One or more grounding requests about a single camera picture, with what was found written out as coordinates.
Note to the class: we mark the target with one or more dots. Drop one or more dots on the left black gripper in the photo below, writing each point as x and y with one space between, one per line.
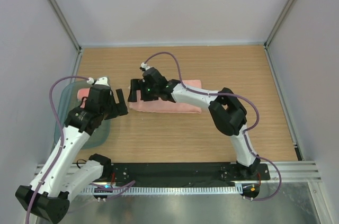
122 108

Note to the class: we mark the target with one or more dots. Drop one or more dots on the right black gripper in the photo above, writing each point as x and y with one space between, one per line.
137 84

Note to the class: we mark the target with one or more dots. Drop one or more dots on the plain pink towel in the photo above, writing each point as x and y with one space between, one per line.
165 105

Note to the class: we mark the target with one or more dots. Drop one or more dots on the pink bunny towel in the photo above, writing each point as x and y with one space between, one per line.
82 96

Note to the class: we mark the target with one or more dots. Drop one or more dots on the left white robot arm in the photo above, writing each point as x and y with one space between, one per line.
50 193

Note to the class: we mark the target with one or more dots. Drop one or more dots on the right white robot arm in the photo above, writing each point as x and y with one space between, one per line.
227 112

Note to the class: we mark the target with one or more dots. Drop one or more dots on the clear glass tray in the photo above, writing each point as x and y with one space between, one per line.
69 100

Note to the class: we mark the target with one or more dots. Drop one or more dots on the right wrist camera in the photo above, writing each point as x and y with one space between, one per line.
144 67

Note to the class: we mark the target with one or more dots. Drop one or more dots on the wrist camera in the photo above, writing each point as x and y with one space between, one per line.
104 81
144 67

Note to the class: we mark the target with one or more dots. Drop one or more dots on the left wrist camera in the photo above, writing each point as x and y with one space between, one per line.
104 81

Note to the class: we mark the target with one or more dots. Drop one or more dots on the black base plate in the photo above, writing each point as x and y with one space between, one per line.
178 174

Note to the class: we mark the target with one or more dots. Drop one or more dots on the white slotted cable duct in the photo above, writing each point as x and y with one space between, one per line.
91 190

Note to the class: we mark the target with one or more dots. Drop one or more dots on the left aluminium frame post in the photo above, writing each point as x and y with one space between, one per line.
60 16

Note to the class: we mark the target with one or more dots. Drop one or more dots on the aluminium frame post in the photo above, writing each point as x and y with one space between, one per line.
60 16
288 6

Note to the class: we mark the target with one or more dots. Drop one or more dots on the aluminium front rail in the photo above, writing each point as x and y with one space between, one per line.
291 172

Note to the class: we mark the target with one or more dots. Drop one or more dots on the right aluminium frame post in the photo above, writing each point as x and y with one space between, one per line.
288 6

